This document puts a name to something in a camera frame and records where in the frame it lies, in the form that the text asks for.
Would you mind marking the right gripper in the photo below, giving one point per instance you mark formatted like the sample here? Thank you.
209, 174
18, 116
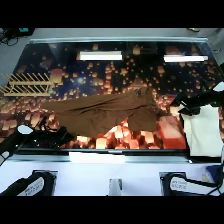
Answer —
186, 101

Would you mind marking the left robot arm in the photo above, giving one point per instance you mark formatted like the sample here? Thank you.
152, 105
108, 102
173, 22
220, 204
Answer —
40, 137

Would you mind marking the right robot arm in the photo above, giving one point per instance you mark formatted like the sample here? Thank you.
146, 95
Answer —
210, 97

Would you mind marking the white garment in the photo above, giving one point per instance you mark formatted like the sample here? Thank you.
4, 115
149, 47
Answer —
203, 133

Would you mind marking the blue garment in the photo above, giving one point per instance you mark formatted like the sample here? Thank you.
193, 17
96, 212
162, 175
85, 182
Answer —
216, 173

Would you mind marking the brown shirt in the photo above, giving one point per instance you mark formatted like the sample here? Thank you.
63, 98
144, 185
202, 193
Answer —
100, 113

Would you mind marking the silver frame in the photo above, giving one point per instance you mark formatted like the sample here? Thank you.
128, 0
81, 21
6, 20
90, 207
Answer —
115, 186

